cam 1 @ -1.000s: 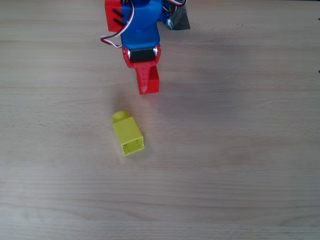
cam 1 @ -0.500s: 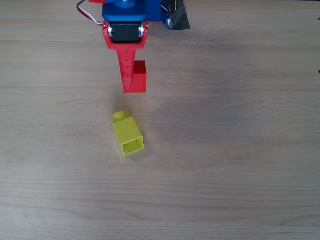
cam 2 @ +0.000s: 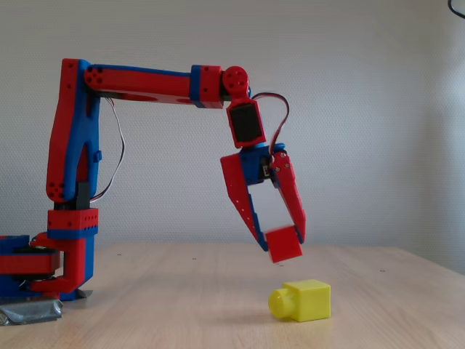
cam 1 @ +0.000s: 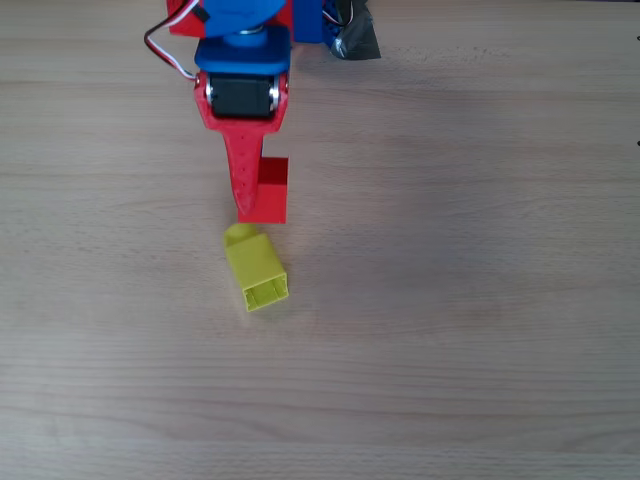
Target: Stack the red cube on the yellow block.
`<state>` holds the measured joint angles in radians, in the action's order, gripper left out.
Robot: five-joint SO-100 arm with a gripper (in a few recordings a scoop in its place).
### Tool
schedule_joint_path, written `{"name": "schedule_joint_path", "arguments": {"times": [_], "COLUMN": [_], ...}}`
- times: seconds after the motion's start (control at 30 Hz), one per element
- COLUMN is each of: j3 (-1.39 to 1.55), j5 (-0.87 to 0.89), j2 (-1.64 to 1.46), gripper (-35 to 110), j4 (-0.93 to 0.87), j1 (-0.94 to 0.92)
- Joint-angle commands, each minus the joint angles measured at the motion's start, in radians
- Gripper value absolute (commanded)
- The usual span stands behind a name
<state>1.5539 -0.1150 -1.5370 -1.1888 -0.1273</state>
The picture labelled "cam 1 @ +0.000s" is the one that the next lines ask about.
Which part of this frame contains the red white black servo cable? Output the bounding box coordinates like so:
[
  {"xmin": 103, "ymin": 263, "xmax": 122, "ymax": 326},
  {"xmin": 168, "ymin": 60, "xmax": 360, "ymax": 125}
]
[{"xmin": 143, "ymin": 0, "xmax": 209, "ymax": 82}]

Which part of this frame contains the red cube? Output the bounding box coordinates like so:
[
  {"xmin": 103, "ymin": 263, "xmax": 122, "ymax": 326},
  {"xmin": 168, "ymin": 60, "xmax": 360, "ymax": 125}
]
[{"xmin": 237, "ymin": 157, "xmax": 290, "ymax": 225}]

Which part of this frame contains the yellow block with round stud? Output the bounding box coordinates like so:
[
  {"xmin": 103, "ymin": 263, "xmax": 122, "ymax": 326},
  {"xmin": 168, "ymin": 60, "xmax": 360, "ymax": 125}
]
[{"xmin": 221, "ymin": 221, "xmax": 291, "ymax": 315}]

